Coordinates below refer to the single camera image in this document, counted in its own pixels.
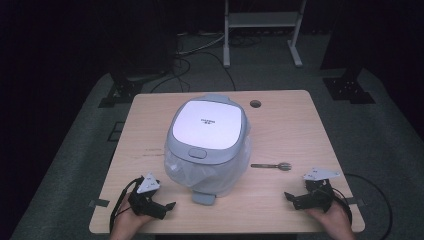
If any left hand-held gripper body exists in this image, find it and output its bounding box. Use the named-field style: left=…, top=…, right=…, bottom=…
left=128, top=172, right=167, bottom=220

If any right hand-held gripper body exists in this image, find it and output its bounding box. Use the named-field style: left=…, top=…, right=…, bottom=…
left=293, top=167, right=341, bottom=213

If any metal fork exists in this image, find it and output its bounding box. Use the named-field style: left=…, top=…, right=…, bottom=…
left=250, top=161, right=293, bottom=172

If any white rice cooker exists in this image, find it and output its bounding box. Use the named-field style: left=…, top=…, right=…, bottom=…
left=163, top=93, right=253, bottom=206

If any person's left hand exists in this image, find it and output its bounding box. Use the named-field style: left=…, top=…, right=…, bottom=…
left=112, top=194, right=156, bottom=234

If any person's right hand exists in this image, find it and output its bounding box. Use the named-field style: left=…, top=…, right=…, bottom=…
left=304, top=199, right=354, bottom=236

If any clear plastic bin liner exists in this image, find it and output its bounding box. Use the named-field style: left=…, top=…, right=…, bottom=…
left=163, top=135, right=253, bottom=198

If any grey tape strip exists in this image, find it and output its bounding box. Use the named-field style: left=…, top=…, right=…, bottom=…
left=88, top=198, right=111, bottom=208
left=343, top=197, right=366, bottom=206

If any dark floor outlet box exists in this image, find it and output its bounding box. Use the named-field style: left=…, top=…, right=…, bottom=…
left=106, top=121, right=125, bottom=143

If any black stand with wide base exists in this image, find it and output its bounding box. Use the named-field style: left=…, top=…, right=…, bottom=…
left=98, top=64, right=169, bottom=109

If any black stand with square base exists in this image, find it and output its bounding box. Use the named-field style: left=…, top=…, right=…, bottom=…
left=320, top=0, right=376, bottom=105

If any white metal stand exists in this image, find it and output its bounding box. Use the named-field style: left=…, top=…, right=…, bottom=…
left=223, top=0, right=308, bottom=69

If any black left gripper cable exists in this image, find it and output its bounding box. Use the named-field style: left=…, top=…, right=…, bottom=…
left=109, top=176, right=143, bottom=232

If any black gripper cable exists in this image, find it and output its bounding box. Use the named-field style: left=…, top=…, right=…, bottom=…
left=331, top=173, right=394, bottom=240
left=109, top=176, right=143, bottom=232

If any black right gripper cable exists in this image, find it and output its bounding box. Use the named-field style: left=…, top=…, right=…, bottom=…
left=331, top=173, right=394, bottom=240

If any black looped floor cable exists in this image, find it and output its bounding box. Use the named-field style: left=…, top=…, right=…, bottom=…
left=149, top=54, right=192, bottom=94

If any black curved floor cable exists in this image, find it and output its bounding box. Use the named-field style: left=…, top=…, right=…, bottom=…
left=191, top=50, right=237, bottom=92

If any white floor cable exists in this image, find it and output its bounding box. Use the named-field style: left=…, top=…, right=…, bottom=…
left=175, top=32, right=226, bottom=56

